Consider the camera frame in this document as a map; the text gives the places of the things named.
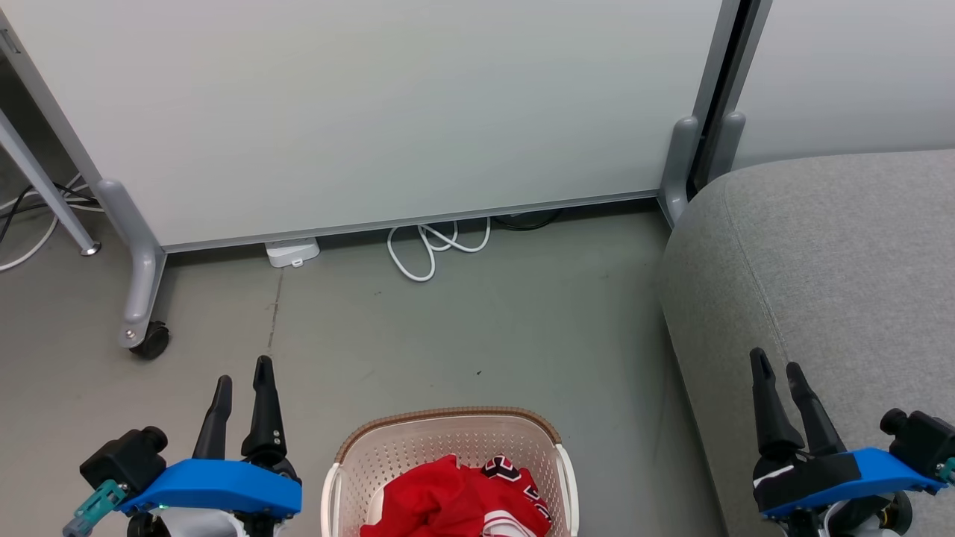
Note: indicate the white power adapter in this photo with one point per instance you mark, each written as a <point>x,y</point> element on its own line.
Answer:
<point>292,252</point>

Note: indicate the cream perforated laundry basket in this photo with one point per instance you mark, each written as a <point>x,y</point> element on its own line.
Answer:
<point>448,436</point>

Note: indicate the grey metal frame post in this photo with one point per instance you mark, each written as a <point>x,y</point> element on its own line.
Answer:
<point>858,74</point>

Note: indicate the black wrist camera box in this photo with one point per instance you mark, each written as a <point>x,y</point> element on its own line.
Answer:
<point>123,459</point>
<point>921,440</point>

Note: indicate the large white partition panel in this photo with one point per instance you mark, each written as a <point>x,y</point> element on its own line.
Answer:
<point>373,112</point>

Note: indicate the black caster wheel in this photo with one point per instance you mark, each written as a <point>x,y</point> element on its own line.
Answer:
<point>153,341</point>

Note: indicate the grey metal table leg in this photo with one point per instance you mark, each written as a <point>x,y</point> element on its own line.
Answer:
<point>45,186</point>

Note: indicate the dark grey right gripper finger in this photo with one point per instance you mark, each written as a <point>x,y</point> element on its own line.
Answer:
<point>768,410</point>
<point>813,414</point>

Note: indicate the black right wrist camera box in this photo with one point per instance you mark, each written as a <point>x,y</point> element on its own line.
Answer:
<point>921,440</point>

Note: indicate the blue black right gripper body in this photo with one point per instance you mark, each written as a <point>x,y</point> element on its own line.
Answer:
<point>821,477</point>

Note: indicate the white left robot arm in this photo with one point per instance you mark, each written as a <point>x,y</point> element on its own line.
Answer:
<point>198,523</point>

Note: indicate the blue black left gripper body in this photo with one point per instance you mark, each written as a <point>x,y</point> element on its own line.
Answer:
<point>216,485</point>

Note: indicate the red white sports jersey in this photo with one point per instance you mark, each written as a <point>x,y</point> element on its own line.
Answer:
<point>440,500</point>

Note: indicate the short grey partition foot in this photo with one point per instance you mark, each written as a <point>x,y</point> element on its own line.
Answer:
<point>727,145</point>
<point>677,164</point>

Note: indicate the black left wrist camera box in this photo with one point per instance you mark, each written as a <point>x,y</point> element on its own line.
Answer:
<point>123,459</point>

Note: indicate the grey partition foot with screws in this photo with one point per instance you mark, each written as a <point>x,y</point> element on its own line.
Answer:
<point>142,261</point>

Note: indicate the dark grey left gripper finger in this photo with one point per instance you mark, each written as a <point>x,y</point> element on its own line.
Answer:
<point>265,418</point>
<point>215,425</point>

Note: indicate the grey fabric sofa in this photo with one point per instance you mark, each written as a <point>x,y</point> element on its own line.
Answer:
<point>835,261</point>

